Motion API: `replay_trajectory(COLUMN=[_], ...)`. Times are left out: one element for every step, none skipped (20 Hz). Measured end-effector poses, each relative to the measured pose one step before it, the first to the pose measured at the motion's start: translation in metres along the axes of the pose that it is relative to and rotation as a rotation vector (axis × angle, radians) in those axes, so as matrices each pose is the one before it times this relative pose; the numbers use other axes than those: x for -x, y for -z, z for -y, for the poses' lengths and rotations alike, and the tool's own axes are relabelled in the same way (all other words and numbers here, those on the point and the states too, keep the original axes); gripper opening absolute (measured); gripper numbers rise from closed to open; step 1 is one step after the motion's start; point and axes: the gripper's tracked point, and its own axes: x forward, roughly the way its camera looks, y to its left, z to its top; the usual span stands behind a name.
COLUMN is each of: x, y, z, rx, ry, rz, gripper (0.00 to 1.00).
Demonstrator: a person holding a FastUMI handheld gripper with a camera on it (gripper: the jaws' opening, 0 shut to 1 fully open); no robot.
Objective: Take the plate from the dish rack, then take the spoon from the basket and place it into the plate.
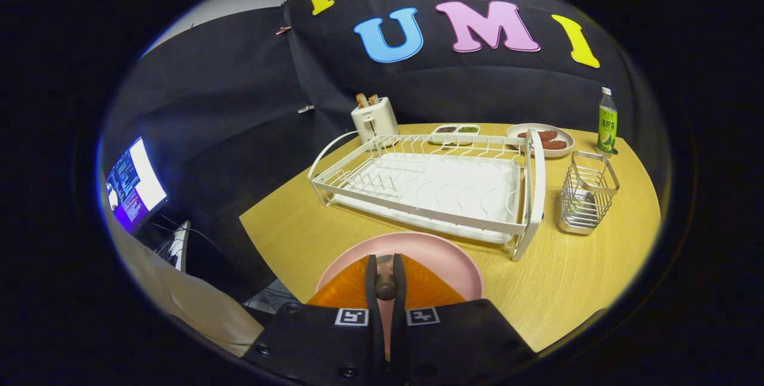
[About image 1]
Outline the computer monitor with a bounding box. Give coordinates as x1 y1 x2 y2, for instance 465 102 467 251
104 135 169 236

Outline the green label drink bottle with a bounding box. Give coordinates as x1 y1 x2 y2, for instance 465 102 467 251
596 87 618 157

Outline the pink plate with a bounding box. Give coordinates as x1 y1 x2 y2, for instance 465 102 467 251
315 231 483 362

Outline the wooden handle spoon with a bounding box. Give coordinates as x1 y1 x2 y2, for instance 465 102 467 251
375 255 399 302

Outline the white oval plate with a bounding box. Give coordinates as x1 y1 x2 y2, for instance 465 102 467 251
506 123 575 158

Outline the white divided seasoning dish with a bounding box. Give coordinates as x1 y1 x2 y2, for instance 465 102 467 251
430 123 481 146

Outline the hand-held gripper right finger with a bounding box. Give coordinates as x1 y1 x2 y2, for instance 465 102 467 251
389 253 538 386

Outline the white toaster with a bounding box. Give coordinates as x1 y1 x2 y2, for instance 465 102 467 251
350 97 399 148

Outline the metal wire basket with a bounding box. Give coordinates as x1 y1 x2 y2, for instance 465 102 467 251
558 150 620 236

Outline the beige cloth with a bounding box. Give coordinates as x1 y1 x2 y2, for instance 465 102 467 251
101 201 266 358

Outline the white wire dish rack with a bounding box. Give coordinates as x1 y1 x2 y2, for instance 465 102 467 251
307 129 547 262

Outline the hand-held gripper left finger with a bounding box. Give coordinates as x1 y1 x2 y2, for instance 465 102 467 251
241 254 386 386

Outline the white keyboard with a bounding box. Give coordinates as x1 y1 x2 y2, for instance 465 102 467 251
154 220 192 273

